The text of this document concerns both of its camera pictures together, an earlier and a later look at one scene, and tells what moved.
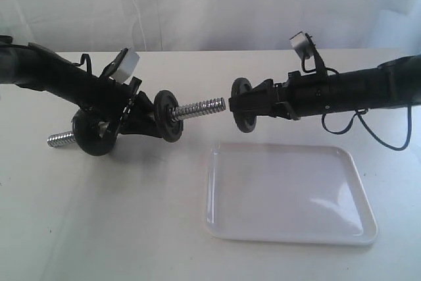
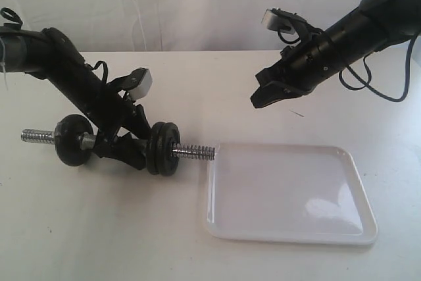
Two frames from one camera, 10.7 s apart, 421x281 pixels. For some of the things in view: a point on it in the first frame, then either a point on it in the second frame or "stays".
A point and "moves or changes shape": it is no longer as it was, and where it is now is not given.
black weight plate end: (95, 130) moves or changes shape
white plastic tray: (307, 193) stays
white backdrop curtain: (210, 8) stays
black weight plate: (170, 131) -> (152, 148)
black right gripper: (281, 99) -> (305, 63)
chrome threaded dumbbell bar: (198, 108) -> (87, 141)
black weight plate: (245, 120) -> (168, 148)
